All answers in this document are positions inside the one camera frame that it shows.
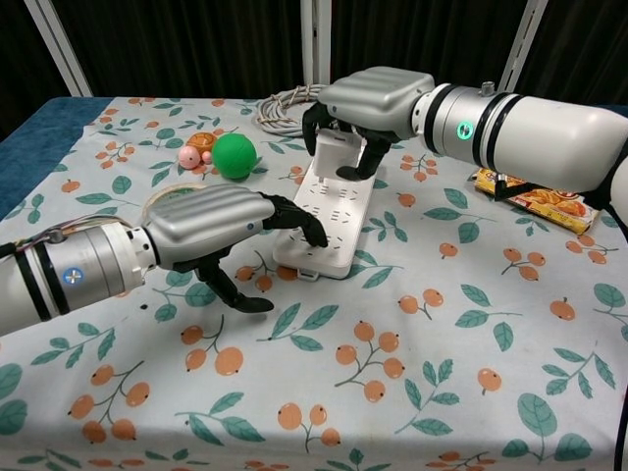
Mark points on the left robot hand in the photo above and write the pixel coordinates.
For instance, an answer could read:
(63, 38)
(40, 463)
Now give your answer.
(211, 216)

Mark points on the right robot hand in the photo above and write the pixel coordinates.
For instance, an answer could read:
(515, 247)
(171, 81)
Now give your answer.
(373, 105)

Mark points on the white plug adapter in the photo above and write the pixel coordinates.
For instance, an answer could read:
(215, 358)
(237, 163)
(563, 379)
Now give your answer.
(336, 152)

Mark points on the white power strip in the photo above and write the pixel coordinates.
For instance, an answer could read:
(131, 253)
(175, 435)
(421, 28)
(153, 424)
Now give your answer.
(338, 216)

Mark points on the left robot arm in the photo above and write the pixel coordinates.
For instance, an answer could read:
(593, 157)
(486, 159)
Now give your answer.
(64, 275)

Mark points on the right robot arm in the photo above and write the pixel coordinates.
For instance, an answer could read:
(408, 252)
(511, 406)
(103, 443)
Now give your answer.
(530, 132)

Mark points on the roll of white tape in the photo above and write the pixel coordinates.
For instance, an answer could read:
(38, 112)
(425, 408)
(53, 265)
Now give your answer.
(169, 192)

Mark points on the green ball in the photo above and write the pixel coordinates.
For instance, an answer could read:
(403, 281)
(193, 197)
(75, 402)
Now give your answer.
(235, 157)

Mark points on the pink and orange turtle toy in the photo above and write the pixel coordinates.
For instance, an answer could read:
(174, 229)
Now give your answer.
(196, 149)

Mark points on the floral tablecloth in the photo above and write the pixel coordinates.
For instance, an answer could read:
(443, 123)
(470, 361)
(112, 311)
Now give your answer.
(314, 353)

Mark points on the black curtain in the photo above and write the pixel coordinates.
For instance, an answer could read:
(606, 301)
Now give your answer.
(186, 44)

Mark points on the blue table cover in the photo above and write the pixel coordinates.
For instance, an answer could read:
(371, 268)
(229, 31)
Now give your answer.
(34, 132)

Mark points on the yellow curry box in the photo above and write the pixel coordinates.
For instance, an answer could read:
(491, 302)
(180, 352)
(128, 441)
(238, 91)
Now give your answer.
(559, 203)

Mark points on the white metal frame post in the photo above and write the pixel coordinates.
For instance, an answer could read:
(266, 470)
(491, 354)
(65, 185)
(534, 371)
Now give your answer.
(59, 44)
(316, 41)
(520, 44)

